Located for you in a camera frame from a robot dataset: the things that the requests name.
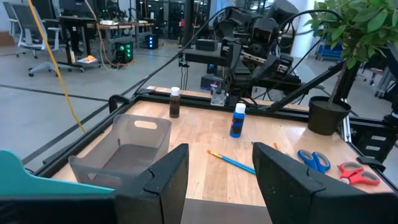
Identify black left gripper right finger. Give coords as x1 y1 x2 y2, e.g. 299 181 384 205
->
252 142 374 224

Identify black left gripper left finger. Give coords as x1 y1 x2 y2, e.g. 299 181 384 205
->
113 143 190 224

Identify blue-handled scissors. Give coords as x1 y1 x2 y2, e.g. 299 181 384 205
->
297 149 331 174

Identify red-handled scissors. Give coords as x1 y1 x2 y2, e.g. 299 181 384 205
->
337 161 381 187

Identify blue paint bottle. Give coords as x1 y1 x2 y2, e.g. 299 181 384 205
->
229 103 246 138

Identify blue pens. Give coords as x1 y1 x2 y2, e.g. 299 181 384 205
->
207 149 256 175

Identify brown paint bottle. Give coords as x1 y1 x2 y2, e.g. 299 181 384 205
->
169 86 181 119

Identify grey translucent plastic bin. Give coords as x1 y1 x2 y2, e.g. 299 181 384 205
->
68 113 172 189

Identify blue crate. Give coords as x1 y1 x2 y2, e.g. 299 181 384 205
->
317 40 343 62

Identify black side table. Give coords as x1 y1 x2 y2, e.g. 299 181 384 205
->
182 46 231 68

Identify potted green plant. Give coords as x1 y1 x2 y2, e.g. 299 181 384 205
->
306 0 398 136

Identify black table edge clamp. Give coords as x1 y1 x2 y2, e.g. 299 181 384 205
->
356 155 386 174

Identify teal plastic bin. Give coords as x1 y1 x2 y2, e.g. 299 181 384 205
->
0 149 114 196

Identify computer tower blue lights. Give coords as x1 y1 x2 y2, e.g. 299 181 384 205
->
146 34 159 50

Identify computer tower green lights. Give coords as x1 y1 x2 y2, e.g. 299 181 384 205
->
114 41 134 65

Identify wooden office desk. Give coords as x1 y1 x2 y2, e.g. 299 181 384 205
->
58 15 155 68

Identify grey office chair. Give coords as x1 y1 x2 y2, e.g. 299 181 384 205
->
11 2 73 78

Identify black diagonal frame strut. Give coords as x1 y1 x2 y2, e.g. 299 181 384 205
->
267 60 346 113

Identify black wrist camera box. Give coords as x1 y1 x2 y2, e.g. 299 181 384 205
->
251 17 280 46

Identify black cable hook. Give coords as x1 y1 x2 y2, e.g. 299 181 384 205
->
108 95 131 114

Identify yellow hanging cable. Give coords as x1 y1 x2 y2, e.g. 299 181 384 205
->
27 0 86 134

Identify tan hanging cable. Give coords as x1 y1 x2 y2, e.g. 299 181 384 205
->
83 0 119 71

